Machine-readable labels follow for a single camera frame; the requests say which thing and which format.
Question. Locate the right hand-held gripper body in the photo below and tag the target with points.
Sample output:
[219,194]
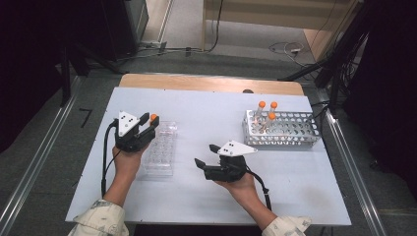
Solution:
[234,149]

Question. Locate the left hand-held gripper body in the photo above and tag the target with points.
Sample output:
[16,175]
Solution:
[126,123]

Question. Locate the clear plastic tube rack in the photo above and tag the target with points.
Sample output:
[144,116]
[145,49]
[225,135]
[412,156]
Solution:
[162,150]

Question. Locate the perforated metal tube rack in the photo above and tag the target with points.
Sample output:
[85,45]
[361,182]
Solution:
[296,131]

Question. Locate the person's right hand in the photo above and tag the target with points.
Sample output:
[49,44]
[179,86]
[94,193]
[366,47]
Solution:
[242,188]

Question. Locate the person's left hand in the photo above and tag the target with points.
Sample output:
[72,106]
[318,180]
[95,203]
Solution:
[128,165]

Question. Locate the dark round table grommet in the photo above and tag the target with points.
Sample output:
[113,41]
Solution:
[248,91]

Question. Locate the wooden table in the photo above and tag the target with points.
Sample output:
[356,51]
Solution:
[196,83]

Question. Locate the black metal stand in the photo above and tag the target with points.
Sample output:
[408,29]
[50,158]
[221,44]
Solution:
[65,82]

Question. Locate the dark cabinet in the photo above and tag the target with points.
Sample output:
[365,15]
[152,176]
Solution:
[114,26]

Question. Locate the black curtain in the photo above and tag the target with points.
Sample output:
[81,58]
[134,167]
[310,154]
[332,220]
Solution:
[26,49]
[393,82]

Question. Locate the light wooden desk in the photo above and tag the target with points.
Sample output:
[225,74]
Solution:
[262,13]

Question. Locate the aluminium floor rail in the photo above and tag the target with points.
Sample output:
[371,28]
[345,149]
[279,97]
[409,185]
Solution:
[357,182]
[40,154]

